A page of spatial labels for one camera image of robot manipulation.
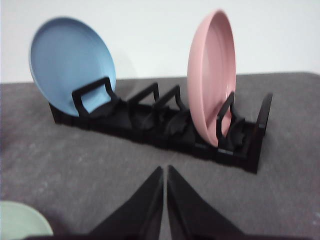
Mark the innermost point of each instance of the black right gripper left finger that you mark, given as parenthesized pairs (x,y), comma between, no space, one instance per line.
(138,218)

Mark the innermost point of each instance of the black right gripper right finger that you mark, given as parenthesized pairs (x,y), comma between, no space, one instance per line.
(191,219)

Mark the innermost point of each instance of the green plate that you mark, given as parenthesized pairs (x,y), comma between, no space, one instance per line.
(18,220)

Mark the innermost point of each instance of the black plate rack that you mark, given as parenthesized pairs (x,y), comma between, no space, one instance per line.
(167,120)

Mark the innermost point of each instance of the pink plate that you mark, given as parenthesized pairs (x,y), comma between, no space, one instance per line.
(211,70)

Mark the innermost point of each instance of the blue plate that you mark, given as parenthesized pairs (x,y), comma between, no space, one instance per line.
(66,55)

